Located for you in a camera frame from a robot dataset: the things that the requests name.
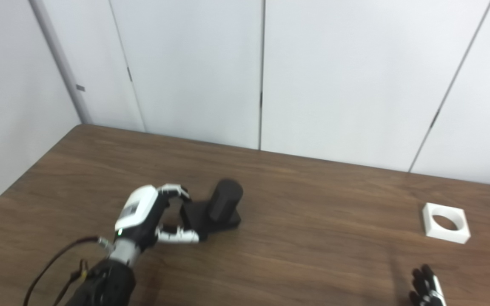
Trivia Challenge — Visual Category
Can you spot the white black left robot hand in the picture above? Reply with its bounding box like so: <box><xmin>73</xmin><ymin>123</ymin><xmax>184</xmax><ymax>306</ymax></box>
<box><xmin>114</xmin><ymin>184</ymin><xmax>201</xmax><ymax>251</ymax></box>

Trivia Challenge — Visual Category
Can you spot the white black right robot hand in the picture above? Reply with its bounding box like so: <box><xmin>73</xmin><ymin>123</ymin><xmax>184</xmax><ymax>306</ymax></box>
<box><xmin>409</xmin><ymin>264</ymin><xmax>447</xmax><ymax>306</ymax></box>

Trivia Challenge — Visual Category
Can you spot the black peg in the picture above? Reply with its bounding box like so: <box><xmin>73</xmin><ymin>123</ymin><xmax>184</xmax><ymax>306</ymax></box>
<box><xmin>180</xmin><ymin>179</ymin><xmax>244</xmax><ymax>238</ymax></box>

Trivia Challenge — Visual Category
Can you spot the white square piece with hole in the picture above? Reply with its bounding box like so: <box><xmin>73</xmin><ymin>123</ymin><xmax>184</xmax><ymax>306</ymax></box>
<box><xmin>423</xmin><ymin>203</ymin><xmax>471</xmax><ymax>244</ymax></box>

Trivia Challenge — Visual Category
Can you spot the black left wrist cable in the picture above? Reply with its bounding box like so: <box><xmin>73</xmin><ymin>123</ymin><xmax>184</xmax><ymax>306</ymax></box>
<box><xmin>23</xmin><ymin>236</ymin><xmax>114</xmax><ymax>306</ymax></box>

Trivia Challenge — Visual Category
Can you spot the thin left wire yellow connector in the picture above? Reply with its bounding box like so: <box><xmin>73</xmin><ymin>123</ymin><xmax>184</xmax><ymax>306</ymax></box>
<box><xmin>56</xmin><ymin>259</ymin><xmax>89</xmax><ymax>306</ymax></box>

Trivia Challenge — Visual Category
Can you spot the grey wall corner post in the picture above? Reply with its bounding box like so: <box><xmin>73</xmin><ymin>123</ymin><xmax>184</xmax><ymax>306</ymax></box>
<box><xmin>28</xmin><ymin>0</ymin><xmax>93</xmax><ymax>125</ymax></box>

